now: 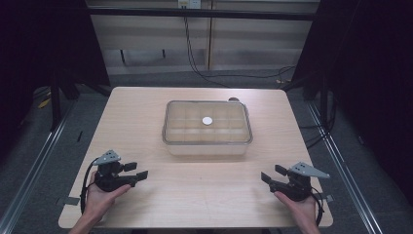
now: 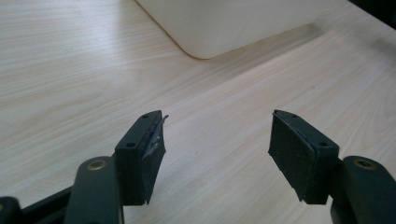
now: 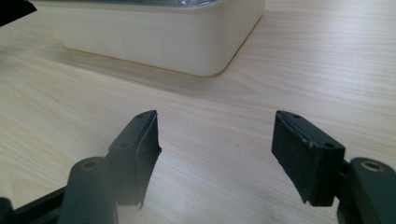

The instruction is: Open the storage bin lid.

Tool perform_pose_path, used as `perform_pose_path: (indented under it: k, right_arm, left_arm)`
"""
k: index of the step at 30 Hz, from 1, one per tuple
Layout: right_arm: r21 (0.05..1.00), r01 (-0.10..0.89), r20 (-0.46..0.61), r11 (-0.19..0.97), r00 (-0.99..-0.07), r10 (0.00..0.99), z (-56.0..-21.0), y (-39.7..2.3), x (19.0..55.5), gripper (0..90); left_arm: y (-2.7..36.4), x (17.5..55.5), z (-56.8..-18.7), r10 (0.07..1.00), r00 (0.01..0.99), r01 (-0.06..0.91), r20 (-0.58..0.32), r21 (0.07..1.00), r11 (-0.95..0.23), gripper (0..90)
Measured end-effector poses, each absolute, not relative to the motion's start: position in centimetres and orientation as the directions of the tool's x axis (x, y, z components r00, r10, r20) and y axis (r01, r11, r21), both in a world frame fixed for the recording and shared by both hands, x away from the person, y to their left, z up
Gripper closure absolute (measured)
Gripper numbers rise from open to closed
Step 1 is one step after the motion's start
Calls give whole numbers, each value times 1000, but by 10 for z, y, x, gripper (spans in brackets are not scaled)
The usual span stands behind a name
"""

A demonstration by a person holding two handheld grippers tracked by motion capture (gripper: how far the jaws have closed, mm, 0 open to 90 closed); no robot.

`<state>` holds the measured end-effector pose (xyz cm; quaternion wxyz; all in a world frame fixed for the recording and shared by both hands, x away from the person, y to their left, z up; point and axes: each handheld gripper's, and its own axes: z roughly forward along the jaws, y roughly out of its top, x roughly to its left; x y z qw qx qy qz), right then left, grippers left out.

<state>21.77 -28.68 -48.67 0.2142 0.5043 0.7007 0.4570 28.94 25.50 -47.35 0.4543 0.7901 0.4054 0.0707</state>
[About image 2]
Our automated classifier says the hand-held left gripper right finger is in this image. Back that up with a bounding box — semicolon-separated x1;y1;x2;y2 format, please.
268;109;340;205

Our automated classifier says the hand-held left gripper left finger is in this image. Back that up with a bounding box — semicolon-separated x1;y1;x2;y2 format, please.
114;109;170;207

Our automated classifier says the white plastic container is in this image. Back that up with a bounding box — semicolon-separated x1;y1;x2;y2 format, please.
135;0;352;60

